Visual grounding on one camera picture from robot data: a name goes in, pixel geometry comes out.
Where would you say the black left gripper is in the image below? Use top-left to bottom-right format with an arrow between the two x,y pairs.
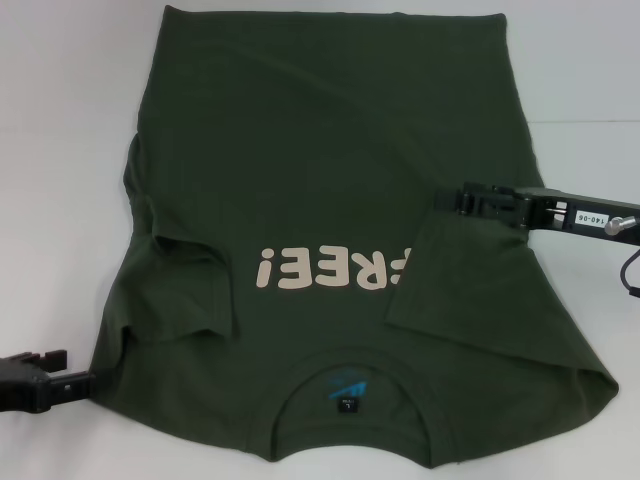
0,347 -> 97,416

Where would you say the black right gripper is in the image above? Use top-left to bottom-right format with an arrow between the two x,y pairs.
432,181 -> 640,247

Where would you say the dark green FREE t-shirt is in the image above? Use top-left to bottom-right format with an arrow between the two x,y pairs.
89,4 -> 621,459

